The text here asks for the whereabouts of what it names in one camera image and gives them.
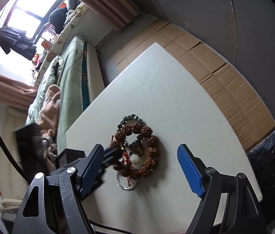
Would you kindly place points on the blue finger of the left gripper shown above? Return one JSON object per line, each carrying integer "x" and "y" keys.
{"x": 111, "y": 157}

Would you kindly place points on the grey pillow on sill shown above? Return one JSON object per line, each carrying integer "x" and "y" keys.
{"x": 72, "y": 4}

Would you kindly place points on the light green floral duvet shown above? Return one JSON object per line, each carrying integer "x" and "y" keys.
{"x": 48, "y": 79}

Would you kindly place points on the black jewelry box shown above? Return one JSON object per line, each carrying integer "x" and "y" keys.
{"x": 33, "y": 151}

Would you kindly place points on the pink curtain right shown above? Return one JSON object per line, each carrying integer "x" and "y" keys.
{"x": 117, "y": 13}

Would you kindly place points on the pink curtain left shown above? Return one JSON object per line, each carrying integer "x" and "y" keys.
{"x": 15, "y": 93}

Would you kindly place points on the hanging black clothes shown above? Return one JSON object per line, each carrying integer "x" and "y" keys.
{"x": 16, "y": 40}

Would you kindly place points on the green bed sheet mattress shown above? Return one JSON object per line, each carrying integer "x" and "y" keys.
{"x": 70, "y": 84}

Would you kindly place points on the red string charm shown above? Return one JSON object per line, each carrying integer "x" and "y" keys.
{"x": 126, "y": 156}

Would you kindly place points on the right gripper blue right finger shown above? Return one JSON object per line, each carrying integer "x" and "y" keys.
{"x": 193, "y": 169}

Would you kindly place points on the white foam table pad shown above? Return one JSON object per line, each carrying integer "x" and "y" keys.
{"x": 157, "y": 88}

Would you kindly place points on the flattened cardboard floor sheets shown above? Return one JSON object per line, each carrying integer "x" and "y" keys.
{"x": 237, "y": 100}

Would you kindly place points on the black bag on sill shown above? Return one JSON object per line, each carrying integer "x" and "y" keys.
{"x": 57, "y": 18}

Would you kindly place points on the cream bed frame side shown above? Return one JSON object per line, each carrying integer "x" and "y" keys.
{"x": 94, "y": 74}

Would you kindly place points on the pink curtain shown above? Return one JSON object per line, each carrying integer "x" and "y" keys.
{"x": 117, "y": 13}
{"x": 15, "y": 93}

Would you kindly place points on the pink fleece blanket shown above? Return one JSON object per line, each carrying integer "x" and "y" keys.
{"x": 49, "y": 114}

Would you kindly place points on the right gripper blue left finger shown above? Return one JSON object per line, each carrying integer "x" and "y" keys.
{"x": 88, "y": 168}

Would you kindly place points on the floral window seat cushion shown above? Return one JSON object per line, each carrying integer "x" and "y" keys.
{"x": 58, "y": 42}

